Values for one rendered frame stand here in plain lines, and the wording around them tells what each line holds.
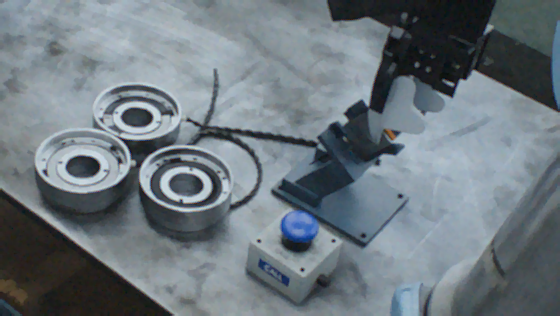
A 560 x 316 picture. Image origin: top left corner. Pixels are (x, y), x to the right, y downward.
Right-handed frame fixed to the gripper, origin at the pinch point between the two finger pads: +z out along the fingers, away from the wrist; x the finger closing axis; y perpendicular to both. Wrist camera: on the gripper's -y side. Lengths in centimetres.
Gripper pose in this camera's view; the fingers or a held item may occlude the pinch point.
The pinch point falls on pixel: (378, 123)
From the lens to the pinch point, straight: 112.6
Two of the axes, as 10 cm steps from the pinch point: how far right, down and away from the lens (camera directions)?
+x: 5.2, -4.4, 7.3
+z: -1.5, 7.9, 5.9
